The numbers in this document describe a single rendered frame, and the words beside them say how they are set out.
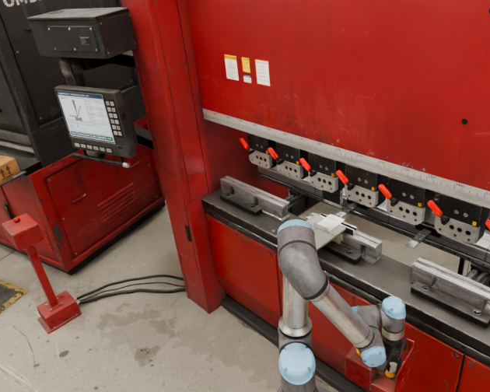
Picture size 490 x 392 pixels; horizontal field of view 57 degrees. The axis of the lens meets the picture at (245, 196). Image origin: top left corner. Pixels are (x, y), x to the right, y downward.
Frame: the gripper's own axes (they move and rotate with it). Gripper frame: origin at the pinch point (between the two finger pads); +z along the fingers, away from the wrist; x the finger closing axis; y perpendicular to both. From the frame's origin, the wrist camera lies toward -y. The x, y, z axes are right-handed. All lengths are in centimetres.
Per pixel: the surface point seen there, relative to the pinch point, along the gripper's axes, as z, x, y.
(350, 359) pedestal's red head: -4.2, 12.8, -5.4
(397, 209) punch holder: -44, 14, 40
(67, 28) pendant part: -113, 173, 22
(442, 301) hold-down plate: -13.9, -8.2, 29.9
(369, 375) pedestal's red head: -1.2, 4.8, -5.8
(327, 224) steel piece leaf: -22, 48, 43
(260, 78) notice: -85, 85, 54
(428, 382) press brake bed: 25.1, -9.5, 19.6
